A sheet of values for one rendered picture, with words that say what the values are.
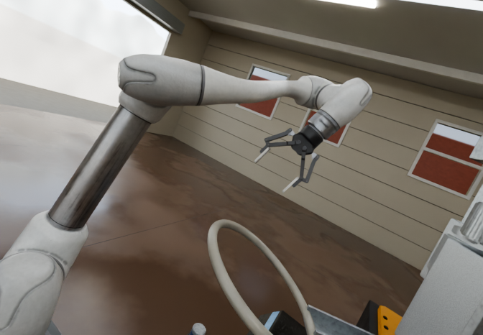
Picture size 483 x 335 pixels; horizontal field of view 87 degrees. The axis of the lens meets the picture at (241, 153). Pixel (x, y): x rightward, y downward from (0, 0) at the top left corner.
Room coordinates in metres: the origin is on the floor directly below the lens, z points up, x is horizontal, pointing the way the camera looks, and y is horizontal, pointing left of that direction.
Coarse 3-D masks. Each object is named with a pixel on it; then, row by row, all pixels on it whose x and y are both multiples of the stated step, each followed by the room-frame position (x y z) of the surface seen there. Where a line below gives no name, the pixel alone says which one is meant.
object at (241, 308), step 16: (224, 224) 0.87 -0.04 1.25; (208, 240) 0.72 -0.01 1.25; (256, 240) 1.00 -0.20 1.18; (272, 256) 1.00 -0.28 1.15; (224, 272) 0.62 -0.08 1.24; (224, 288) 0.59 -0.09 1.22; (240, 304) 0.57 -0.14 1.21; (304, 304) 0.86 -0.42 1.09; (256, 320) 0.56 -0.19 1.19; (304, 320) 0.81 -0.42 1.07
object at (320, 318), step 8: (312, 312) 0.84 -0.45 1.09; (320, 312) 0.84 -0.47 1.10; (320, 320) 0.84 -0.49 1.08; (328, 320) 0.84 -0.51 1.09; (336, 320) 0.84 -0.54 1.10; (320, 328) 0.82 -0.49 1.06; (328, 328) 0.84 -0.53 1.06; (336, 328) 0.84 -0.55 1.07; (344, 328) 0.84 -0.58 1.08; (352, 328) 0.84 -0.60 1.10; (360, 328) 0.85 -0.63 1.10
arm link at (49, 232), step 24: (120, 96) 0.70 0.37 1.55; (120, 120) 0.69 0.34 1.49; (144, 120) 0.71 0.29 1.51; (96, 144) 0.68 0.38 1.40; (120, 144) 0.69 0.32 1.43; (96, 168) 0.67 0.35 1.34; (120, 168) 0.72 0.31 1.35; (72, 192) 0.65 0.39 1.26; (96, 192) 0.68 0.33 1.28; (48, 216) 0.65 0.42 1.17; (72, 216) 0.65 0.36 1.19; (24, 240) 0.61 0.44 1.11; (48, 240) 0.61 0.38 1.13; (72, 240) 0.65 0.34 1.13; (72, 264) 0.67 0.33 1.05
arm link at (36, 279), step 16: (16, 256) 0.51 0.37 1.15; (32, 256) 0.53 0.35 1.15; (48, 256) 0.55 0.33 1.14; (0, 272) 0.46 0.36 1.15; (16, 272) 0.47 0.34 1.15; (32, 272) 0.49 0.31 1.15; (48, 272) 0.51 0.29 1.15; (0, 288) 0.44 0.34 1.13; (16, 288) 0.45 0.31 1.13; (32, 288) 0.47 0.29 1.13; (48, 288) 0.49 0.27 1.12; (0, 304) 0.44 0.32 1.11; (16, 304) 0.45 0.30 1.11; (32, 304) 0.46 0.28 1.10; (48, 304) 0.49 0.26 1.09; (0, 320) 0.43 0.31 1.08; (16, 320) 0.44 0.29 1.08; (32, 320) 0.46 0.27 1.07; (48, 320) 0.50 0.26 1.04
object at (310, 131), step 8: (304, 128) 0.84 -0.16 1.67; (312, 128) 0.82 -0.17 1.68; (296, 136) 0.84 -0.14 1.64; (304, 136) 0.82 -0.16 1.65; (312, 136) 0.81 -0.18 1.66; (320, 136) 0.81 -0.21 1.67; (296, 144) 0.84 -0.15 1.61; (304, 144) 0.83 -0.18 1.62; (312, 144) 0.83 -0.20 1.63; (296, 152) 0.85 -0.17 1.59; (312, 152) 0.83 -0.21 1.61
